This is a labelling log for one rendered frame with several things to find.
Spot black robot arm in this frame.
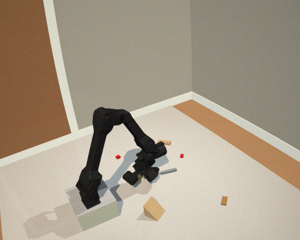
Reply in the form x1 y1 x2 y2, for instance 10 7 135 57
76 107 167 209

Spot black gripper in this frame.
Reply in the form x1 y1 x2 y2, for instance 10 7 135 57
123 158 155 185

